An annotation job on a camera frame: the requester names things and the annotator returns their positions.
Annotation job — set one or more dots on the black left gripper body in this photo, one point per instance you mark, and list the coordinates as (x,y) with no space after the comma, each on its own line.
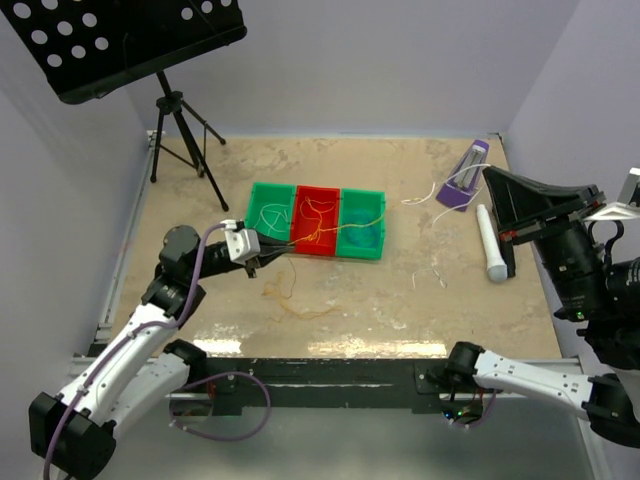
(256,262)

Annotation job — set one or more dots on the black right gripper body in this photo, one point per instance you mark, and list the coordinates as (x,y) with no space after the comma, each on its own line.
(533,228)

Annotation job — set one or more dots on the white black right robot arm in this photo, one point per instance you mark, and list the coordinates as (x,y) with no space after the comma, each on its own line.
(592,289)

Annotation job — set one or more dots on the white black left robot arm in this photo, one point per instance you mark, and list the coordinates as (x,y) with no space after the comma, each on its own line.
(77,429)

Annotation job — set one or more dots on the black microphone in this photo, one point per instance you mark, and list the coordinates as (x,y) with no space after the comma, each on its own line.
(507,250)

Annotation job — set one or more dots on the left green plastic bin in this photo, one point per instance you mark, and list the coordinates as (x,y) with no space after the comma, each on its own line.
(270,209)

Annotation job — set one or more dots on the green plastic bin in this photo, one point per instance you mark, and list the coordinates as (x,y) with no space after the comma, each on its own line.
(362,230)
(270,209)

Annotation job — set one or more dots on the white microphone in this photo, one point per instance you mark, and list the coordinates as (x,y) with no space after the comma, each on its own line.
(496,267)

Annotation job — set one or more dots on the red plastic bin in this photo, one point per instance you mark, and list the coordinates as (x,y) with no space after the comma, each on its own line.
(315,219)

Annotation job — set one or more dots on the purple metronome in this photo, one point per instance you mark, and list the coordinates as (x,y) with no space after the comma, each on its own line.
(458,189)

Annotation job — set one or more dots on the right green plastic bin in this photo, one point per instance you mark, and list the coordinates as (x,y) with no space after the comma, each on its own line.
(362,230)

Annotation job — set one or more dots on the black music stand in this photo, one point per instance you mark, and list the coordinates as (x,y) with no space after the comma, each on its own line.
(88,49)

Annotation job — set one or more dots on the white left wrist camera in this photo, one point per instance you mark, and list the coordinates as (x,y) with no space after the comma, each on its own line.
(242,243)

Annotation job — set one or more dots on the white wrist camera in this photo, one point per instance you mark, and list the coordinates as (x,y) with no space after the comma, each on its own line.
(242,243)
(626,207)

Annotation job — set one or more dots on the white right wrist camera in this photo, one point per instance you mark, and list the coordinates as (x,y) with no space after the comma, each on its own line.
(626,207)

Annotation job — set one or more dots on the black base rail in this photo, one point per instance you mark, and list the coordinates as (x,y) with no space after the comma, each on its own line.
(233,384)

